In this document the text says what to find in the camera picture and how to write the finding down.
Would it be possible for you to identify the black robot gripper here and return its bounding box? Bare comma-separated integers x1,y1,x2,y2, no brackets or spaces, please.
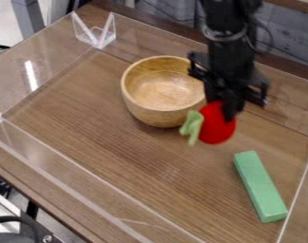
188,41,270,122

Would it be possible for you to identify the green rectangular block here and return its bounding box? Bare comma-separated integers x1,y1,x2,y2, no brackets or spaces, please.
235,151,288,223

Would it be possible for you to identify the light wooden bowl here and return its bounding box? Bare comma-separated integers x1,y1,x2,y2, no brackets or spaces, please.
121,55,206,128

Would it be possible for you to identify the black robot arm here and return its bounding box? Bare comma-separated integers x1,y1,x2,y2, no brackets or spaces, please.
188,0,270,122

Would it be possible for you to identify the clear acrylic enclosure wall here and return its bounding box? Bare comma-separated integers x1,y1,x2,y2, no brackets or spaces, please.
0,14,308,243

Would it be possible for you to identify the black equipment under table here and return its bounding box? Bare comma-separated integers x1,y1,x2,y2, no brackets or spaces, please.
0,179,65,243

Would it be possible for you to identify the grey post behind table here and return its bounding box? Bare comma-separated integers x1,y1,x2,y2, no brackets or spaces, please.
11,0,45,39

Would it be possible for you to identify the red felt fruit green leaf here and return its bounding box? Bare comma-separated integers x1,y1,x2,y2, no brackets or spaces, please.
179,102,236,146

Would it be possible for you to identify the clear acrylic corner bracket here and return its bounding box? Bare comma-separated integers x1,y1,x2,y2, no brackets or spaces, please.
71,11,117,49

